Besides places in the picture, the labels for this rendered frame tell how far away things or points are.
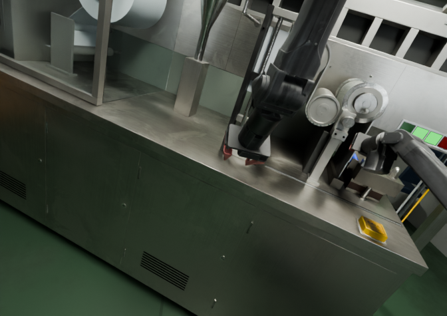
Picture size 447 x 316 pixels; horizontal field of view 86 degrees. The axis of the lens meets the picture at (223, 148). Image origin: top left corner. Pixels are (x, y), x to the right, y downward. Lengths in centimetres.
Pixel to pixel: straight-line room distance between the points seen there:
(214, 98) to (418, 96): 99
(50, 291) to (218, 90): 132
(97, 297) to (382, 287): 125
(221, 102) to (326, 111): 64
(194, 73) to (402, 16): 93
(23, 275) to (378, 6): 207
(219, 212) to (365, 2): 109
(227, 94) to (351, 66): 64
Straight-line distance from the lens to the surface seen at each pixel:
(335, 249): 97
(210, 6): 117
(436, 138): 149
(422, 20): 142
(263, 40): 90
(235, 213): 94
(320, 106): 102
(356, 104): 101
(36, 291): 160
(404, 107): 142
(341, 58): 134
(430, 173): 76
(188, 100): 121
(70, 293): 157
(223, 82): 142
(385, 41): 145
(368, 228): 92
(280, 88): 42
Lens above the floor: 132
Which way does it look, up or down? 24 degrees down
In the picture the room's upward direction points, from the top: 19 degrees clockwise
